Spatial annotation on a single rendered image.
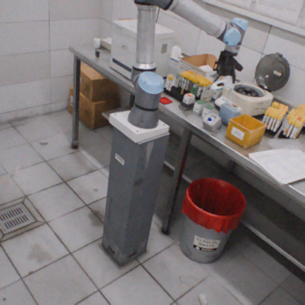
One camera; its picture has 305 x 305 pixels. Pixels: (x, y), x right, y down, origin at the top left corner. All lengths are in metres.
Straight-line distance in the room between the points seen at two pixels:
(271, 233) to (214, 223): 0.42
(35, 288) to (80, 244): 0.37
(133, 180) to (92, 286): 0.68
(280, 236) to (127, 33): 1.52
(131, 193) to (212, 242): 0.63
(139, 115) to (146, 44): 0.32
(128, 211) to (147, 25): 0.92
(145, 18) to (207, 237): 1.25
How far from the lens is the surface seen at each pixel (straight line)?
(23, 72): 3.34
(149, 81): 1.59
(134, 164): 1.69
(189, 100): 1.97
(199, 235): 2.13
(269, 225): 2.34
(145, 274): 2.20
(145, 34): 1.66
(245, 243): 2.55
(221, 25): 1.62
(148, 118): 1.64
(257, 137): 1.80
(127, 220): 1.92
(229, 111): 1.89
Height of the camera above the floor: 1.74
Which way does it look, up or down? 33 degrees down
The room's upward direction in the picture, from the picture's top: 10 degrees clockwise
